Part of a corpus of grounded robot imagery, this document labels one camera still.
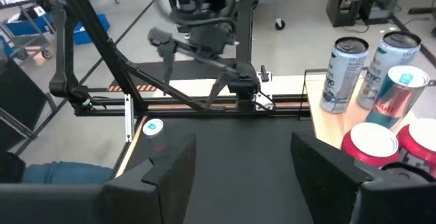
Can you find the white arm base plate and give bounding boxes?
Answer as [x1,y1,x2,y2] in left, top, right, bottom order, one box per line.
[255,70,274,111]

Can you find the black table frame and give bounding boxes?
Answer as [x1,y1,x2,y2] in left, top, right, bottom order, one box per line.
[54,0,311,180]

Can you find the black partition panel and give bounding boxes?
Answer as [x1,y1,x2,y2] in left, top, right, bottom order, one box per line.
[0,59,59,150]

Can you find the black mat orange stripes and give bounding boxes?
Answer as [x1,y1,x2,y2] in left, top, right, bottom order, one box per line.
[108,59,239,93]

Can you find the white blue-banded beverage can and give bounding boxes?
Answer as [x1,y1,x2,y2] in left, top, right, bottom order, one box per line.
[320,36,370,114]

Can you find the blue storage bin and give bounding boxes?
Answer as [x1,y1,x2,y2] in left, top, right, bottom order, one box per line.
[5,12,57,37]
[72,12,112,46]

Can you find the silver blue Celsius can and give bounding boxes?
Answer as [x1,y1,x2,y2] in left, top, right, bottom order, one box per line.
[356,31,422,111]

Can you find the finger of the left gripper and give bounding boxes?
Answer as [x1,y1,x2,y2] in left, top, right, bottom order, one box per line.
[206,69,238,110]
[148,26,178,86]

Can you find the wooden table edge strip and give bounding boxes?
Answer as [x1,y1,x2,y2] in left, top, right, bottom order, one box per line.
[114,114,150,178]

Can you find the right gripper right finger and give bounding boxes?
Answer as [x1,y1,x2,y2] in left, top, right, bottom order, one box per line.
[290,130,436,224]

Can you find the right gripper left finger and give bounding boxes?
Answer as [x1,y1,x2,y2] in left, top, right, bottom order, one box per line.
[0,131,198,224]

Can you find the person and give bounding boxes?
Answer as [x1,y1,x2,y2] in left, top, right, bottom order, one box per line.
[0,152,114,184]

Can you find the white metal bracket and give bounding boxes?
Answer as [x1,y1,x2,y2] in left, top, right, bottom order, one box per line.
[124,93,136,143]

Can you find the red Fanta can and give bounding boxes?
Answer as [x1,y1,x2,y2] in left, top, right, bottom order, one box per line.
[341,122,400,169]
[396,117,436,177]

